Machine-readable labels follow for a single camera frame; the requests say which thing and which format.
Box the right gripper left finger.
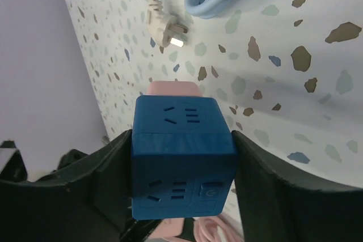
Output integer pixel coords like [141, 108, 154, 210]
[1, 130, 159, 241]

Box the blue cube socket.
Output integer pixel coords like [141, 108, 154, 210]
[131, 95, 237, 220]

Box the white power strip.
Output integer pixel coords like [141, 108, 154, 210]
[146, 0, 188, 48]

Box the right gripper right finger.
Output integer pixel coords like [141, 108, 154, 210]
[231, 130, 362, 242]

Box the pink power strip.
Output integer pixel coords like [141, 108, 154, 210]
[146, 81, 244, 241]

